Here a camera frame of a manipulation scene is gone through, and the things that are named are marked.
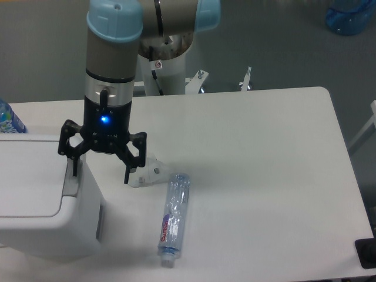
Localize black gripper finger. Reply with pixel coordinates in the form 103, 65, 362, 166
113, 132, 147, 184
58, 119, 93, 177

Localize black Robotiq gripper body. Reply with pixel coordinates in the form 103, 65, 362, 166
82, 98, 132, 154

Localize white push-lid trash can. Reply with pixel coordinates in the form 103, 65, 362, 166
1, 133, 105, 257

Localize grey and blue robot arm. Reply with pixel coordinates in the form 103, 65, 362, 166
58, 1, 221, 176

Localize crumpled clear plastic wrapper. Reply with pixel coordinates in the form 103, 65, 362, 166
128, 153, 172, 188

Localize blue labelled bottle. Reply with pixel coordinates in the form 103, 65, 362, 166
1, 99, 28, 133

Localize empty clear plastic bottle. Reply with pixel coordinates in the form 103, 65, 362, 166
158, 173, 190, 268

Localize metal levelling foot bolt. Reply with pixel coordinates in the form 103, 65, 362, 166
239, 66, 253, 92

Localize black device at table edge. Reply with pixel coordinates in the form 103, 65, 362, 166
355, 238, 375, 269

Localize large blue water jug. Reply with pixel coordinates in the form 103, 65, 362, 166
325, 0, 375, 36

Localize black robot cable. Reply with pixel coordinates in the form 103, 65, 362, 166
148, 46, 165, 96

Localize white pedestal foot bracket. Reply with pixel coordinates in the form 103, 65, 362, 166
132, 69, 210, 97

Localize white frame at right edge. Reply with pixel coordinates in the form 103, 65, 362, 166
348, 100, 375, 156

